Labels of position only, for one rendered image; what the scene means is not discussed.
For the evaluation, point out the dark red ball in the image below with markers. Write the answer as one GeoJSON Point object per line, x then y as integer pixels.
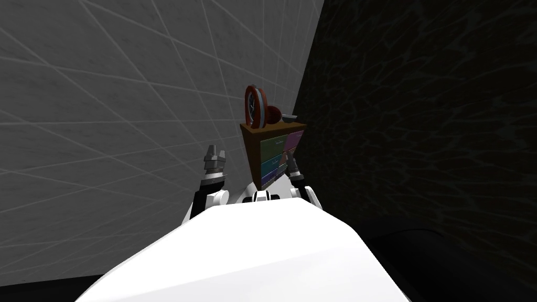
{"type": "Point", "coordinates": [273, 115]}

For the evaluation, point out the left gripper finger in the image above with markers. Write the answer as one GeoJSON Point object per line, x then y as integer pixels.
{"type": "Point", "coordinates": [221, 154]}
{"type": "Point", "coordinates": [212, 150]}

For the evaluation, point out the red round clock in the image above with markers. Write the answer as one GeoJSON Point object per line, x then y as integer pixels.
{"type": "Point", "coordinates": [255, 107]}

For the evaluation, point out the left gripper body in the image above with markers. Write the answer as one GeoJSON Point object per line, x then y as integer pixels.
{"type": "Point", "coordinates": [215, 162]}

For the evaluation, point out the blue drawer front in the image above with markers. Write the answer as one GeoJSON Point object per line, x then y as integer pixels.
{"type": "Point", "coordinates": [270, 180]}

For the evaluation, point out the teal drawer front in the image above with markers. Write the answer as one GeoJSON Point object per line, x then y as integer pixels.
{"type": "Point", "coordinates": [272, 167]}

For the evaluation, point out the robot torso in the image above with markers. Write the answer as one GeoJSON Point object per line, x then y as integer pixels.
{"type": "Point", "coordinates": [256, 251]}

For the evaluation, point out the brown chest of drawers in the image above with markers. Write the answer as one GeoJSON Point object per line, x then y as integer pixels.
{"type": "Point", "coordinates": [251, 151]}

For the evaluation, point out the green drawer front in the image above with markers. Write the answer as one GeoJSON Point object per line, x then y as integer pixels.
{"type": "Point", "coordinates": [272, 147]}

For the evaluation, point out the purple drawer front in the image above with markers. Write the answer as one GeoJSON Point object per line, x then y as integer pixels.
{"type": "Point", "coordinates": [295, 140]}

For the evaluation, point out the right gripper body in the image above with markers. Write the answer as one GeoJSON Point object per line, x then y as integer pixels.
{"type": "Point", "coordinates": [293, 166]}

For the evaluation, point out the small grey bowl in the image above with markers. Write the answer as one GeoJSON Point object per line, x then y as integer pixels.
{"type": "Point", "coordinates": [289, 118]}

